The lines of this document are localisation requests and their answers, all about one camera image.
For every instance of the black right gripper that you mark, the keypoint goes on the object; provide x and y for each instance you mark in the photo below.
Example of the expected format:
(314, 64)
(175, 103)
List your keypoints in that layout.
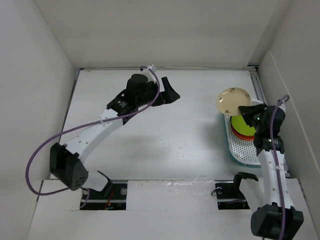
(247, 111)

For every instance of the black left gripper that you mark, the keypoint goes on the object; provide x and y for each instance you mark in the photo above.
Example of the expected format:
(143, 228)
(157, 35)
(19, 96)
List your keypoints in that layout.
(168, 96)

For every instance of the lime green plate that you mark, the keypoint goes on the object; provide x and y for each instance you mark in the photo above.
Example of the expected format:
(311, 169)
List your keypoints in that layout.
(240, 126)

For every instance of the orange plate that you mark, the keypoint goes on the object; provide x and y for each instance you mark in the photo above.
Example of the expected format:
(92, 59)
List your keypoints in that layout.
(241, 136)

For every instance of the cream plate with small motifs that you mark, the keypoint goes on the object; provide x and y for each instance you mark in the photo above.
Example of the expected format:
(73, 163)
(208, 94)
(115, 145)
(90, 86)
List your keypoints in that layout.
(230, 99)

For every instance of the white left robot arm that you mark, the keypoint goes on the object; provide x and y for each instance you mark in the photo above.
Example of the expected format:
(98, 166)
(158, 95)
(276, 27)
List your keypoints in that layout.
(66, 161)

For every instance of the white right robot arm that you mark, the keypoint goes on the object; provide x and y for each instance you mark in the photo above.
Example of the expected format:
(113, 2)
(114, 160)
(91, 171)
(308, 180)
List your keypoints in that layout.
(274, 215)

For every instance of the white perforated plastic bin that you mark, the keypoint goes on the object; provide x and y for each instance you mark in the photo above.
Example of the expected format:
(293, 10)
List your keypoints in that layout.
(243, 152)

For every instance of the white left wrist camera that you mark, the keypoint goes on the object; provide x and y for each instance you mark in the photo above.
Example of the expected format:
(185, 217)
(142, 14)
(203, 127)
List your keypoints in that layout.
(148, 71)

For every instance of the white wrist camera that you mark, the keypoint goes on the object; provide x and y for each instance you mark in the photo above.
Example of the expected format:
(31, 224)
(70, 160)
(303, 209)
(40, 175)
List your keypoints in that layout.
(148, 71)
(281, 104)

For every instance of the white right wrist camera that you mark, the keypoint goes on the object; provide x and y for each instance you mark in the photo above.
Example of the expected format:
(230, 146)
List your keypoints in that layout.
(281, 104)

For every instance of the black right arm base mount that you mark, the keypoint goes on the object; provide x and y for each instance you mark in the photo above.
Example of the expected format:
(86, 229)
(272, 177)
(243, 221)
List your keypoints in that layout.
(229, 198)

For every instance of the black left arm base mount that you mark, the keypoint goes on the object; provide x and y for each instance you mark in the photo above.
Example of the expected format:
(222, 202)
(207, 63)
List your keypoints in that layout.
(115, 201)

